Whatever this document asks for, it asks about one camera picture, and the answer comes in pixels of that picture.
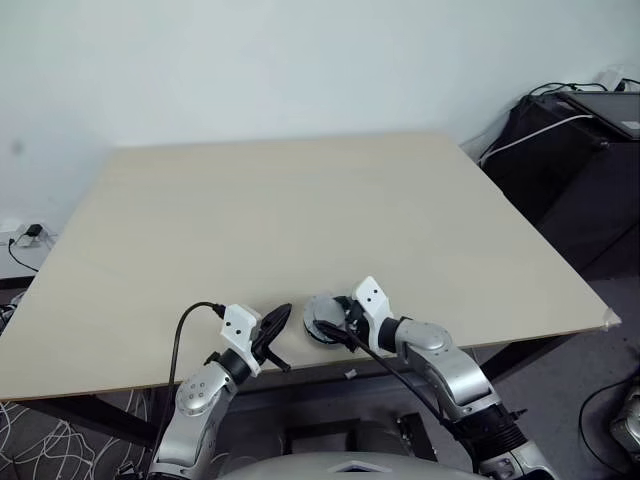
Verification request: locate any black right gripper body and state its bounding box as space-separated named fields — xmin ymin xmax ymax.
xmin=343 ymin=298 xmax=369 ymax=337

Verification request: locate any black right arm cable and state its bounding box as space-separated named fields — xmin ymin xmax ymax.
xmin=344 ymin=333 xmax=472 ymax=437

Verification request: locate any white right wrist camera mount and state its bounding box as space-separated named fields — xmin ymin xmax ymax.
xmin=349 ymin=275 xmax=393 ymax=347

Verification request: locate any white cable on cabinet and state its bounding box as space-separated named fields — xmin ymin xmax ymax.
xmin=478 ymin=114 xmax=595 ymax=167

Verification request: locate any silver robot torso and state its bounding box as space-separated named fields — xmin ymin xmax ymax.
xmin=213 ymin=449 xmax=477 ymax=480

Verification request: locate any black floor cable loop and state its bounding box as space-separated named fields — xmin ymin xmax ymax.
xmin=579 ymin=376 xmax=640 ymax=470

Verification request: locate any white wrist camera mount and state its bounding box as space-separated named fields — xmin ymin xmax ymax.
xmin=349 ymin=275 xmax=393 ymax=347
xmin=219 ymin=302 xmax=263 ymax=378

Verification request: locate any silver device on floor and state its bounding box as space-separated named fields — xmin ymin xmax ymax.
xmin=608 ymin=384 xmax=640 ymax=443

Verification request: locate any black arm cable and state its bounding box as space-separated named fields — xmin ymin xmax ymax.
xmin=157 ymin=300 xmax=229 ymax=454
xmin=344 ymin=333 xmax=472 ymax=437

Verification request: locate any white power strip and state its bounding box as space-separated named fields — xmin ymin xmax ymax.
xmin=0 ymin=216 xmax=57 ymax=249

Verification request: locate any thin black cable on cabinet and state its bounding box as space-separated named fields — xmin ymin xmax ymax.
xmin=526 ymin=80 xmax=610 ymax=99

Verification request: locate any white tangled floor cable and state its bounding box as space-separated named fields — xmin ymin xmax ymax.
xmin=0 ymin=388 xmax=157 ymax=480

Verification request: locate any black metal table frame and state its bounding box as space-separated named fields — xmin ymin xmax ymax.
xmin=2 ymin=327 xmax=604 ymax=444

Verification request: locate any black power strip cable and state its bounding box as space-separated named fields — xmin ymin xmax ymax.
xmin=6 ymin=237 xmax=39 ymax=274

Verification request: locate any dark flat laptop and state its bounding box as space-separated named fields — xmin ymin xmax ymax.
xmin=558 ymin=89 xmax=640 ymax=141

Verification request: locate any white power adapter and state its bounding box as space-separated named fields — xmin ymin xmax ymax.
xmin=596 ymin=63 xmax=640 ymax=92

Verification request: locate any black cabinet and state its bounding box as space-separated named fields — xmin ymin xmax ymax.
xmin=478 ymin=89 xmax=640 ymax=272

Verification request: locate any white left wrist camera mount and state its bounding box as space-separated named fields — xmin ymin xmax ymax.
xmin=219 ymin=302 xmax=263 ymax=378

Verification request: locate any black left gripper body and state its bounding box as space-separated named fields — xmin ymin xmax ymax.
xmin=249 ymin=319 xmax=271 ymax=362

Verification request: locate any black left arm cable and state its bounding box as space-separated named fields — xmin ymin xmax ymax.
xmin=157 ymin=300 xmax=229 ymax=454

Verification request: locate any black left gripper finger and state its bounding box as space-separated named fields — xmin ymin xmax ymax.
xmin=260 ymin=302 xmax=294 ymax=346
xmin=259 ymin=347 xmax=291 ymax=373

